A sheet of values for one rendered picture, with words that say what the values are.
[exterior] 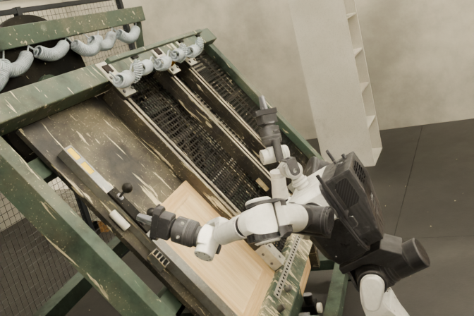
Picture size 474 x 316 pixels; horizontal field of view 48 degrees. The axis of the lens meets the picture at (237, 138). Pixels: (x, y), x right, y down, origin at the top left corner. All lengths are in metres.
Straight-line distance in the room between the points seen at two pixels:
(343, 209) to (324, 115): 4.19
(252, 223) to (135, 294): 0.46
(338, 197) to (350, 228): 0.12
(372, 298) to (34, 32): 1.97
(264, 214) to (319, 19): 4.48
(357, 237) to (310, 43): 4.16
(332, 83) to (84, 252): 4.53
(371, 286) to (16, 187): 1.27
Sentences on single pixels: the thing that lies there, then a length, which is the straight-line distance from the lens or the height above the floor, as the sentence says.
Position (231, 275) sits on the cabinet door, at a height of 1.03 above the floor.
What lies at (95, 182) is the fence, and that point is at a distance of 1.96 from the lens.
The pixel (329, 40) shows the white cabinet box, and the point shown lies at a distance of 5.88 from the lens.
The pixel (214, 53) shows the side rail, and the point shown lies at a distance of 3.64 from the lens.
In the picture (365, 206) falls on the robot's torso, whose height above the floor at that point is 1.28.
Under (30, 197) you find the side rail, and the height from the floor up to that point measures 1.62.
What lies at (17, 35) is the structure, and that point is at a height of 2.15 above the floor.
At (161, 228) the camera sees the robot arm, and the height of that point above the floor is 1.41.
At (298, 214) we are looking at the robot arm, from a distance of 1.64.
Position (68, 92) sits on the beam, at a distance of 2.13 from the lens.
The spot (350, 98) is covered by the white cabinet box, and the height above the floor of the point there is 0.80.
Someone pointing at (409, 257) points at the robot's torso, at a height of 1.04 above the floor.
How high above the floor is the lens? 2.03
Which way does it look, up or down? 13 degrees down
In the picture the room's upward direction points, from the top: 14 degrees counter-clockwise
